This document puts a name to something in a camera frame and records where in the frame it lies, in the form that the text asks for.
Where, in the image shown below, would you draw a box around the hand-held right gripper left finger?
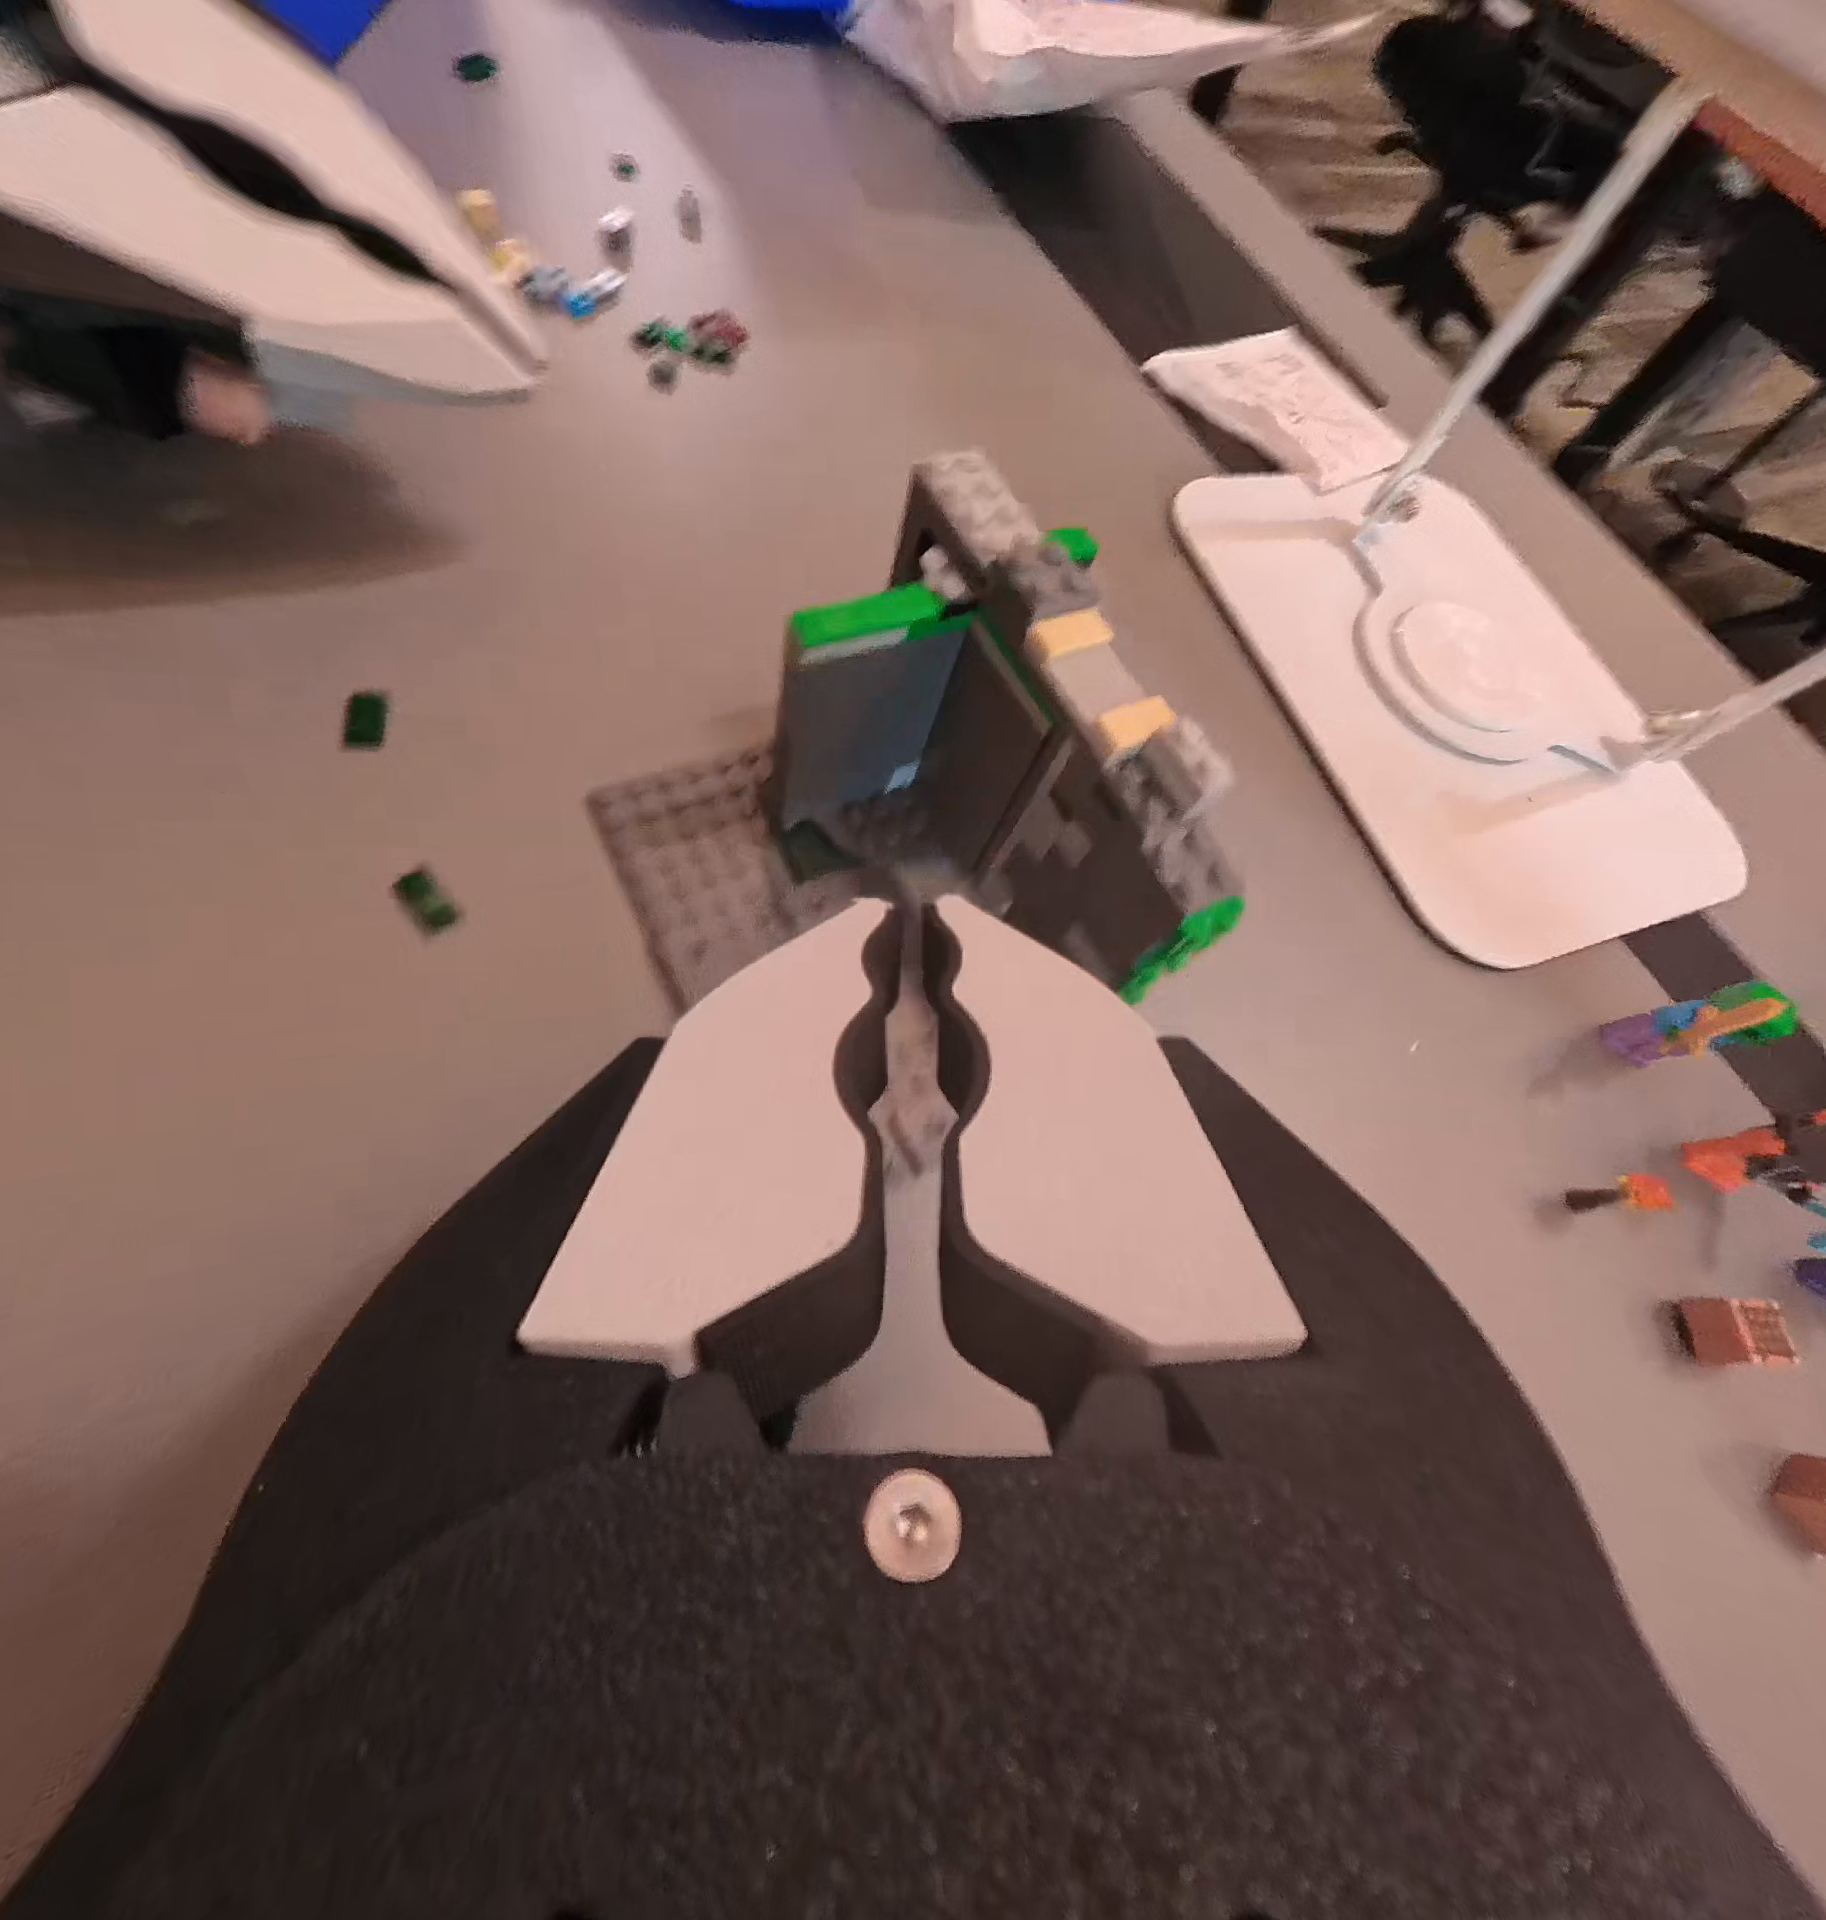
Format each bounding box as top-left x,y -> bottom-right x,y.
517,897 -> 900,1427

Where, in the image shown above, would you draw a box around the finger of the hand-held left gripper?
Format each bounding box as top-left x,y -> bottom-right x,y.
0,45 -> 540,403
45,0 -> 550,377

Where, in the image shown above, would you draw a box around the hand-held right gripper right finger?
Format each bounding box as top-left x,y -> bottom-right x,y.
926,893 -> 1309,1424

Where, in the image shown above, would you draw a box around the blue bin with bricks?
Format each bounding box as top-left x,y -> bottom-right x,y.
259,0 -> 401,64

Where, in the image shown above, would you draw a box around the grey toy brick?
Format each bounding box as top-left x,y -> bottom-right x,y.
870,862 -> 958,1187

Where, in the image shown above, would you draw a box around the grey and green brick model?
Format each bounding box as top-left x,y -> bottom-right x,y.
585,449 -> 1247,1013

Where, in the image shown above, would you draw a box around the grey desk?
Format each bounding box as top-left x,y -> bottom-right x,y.
0,0 -> 1826,1920

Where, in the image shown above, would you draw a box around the wood-edged office desk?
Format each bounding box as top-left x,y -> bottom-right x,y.
1514,0 -> 1826,496

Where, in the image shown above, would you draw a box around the person's left hand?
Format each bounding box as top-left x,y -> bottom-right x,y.
179,358 -> 275,447

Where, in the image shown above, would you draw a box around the scattered small bricks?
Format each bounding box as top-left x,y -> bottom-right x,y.
454,147 -> 751,393

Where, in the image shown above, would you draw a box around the white book stand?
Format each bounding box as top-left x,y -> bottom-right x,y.
1170,75 -> 1826,972

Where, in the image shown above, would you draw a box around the orange minifigure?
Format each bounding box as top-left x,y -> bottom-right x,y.
1679,1102 -> 1826,1202

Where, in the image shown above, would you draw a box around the brown toy chest brick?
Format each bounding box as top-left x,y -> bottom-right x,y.
1670,1294 -> 1801,1369

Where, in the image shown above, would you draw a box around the green zombie minifigure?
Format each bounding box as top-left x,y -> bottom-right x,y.
1600,982 -> 1801,1068

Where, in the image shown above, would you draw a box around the printed paper sheet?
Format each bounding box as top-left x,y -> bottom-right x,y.
1143,327 -> 1411,496

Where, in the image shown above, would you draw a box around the black office chair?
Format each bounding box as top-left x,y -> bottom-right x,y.
1319,0 -> 1591,339

